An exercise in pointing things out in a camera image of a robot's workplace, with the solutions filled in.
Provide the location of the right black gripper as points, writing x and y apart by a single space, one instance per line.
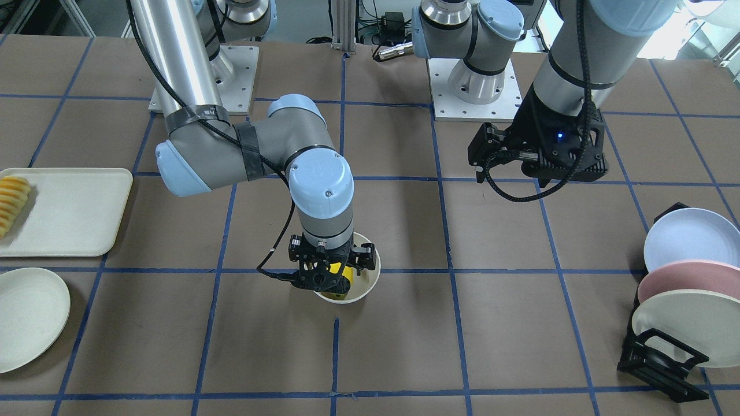
365 256

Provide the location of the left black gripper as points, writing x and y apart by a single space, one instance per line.
532 130

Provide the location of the yellow lemon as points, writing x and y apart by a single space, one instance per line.
340 290

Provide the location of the white bowl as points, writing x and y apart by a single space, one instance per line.
361 282

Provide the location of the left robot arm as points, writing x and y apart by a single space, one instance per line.
591 53

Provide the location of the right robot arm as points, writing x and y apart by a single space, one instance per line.
205 150

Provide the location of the silver cylindrical connector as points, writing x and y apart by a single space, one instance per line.
393 52

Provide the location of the blue plate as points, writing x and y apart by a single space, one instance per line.
691 234

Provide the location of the pink plate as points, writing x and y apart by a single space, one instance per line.
696 274

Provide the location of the white rectangular tray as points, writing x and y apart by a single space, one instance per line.
71 212

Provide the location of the black dish rack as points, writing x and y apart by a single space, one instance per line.
658 369

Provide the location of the cream plate in rack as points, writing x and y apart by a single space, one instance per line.
704 320

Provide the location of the white round plate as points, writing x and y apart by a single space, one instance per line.
35 306

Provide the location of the sliced bread loaf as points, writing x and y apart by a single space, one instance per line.
14 196

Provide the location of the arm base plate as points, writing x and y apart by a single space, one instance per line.
227 81
450 107

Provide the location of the aluminium frame post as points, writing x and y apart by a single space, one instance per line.
343 24

